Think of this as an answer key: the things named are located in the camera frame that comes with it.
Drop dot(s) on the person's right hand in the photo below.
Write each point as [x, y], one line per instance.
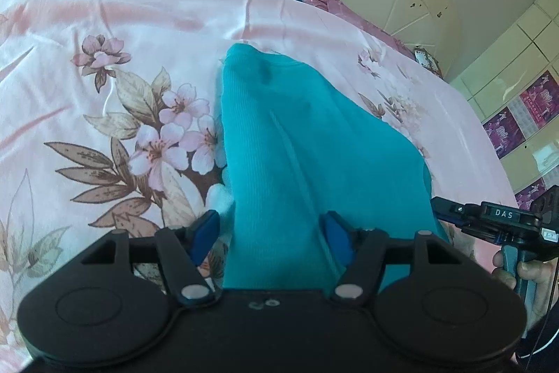
[539, 285]

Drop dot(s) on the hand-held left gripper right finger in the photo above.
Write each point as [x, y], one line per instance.
[336, 237]

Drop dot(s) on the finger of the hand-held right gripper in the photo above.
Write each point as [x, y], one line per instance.
[452, 208]
[458, 225]

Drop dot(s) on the pink floral blanket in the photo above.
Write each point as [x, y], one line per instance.
[109, 6]

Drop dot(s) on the purple wall poster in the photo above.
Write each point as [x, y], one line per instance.
[541, 97]
[504, 133]
[530, 193]

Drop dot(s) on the purple cloth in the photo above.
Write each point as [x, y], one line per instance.
[349, 8]

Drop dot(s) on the small patterned bag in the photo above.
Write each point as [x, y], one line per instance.
[427, 60]

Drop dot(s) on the teal shirt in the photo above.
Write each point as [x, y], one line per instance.
[305, 145]

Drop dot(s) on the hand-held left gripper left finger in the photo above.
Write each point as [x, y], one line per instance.
[204, 235]

